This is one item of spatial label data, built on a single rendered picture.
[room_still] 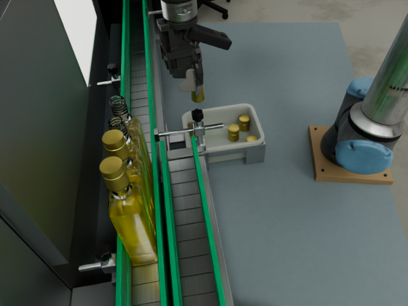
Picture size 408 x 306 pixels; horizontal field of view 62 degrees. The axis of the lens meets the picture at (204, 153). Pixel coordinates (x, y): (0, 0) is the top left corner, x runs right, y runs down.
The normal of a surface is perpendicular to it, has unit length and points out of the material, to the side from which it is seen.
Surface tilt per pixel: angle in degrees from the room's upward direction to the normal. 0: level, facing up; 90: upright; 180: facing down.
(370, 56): 0
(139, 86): 0
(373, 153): 95
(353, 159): 95
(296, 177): 0
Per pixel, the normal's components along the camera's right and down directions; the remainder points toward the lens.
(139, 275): -0.06, -0.66
